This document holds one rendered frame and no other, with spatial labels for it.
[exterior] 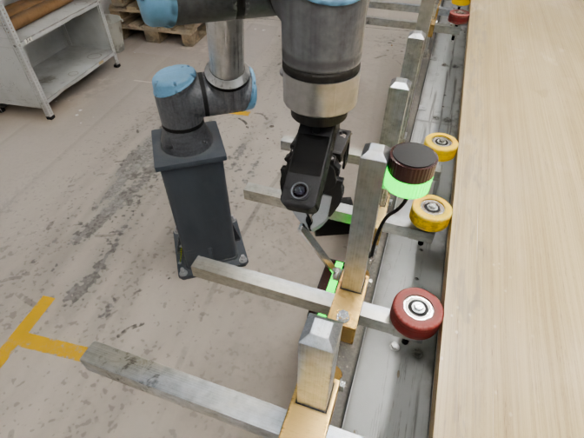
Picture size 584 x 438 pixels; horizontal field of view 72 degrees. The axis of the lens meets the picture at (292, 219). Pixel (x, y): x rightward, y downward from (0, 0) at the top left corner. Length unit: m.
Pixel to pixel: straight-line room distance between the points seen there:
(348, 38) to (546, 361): 0.53
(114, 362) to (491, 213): 0.72
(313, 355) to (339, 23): 0.32
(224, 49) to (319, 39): 0.88
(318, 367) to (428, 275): 0.73
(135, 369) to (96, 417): 1.11
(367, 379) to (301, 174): 0.56
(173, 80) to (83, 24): 2.56
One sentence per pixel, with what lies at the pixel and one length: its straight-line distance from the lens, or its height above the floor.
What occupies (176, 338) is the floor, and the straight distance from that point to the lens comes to 1.73.
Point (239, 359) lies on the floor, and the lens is 1.64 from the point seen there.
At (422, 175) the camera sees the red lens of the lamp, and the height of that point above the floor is 1.15.
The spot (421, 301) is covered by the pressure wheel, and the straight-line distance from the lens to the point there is 0.70.
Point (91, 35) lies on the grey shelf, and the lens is 3.94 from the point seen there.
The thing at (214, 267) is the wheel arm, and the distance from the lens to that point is 0.78.
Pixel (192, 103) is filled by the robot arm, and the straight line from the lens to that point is 1.44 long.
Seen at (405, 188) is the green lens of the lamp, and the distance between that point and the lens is 0.53.
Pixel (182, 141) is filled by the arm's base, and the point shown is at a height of 0.66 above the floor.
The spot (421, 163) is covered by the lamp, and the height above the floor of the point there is 1.16.
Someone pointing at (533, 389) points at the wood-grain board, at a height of 0.90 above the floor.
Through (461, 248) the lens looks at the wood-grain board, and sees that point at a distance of 0.81.
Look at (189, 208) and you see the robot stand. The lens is 1.64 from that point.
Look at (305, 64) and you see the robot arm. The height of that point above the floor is 1.28.
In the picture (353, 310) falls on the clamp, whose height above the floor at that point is 0.87.
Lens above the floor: 1.46
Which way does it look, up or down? 44 degrees down
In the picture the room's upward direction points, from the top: straight up
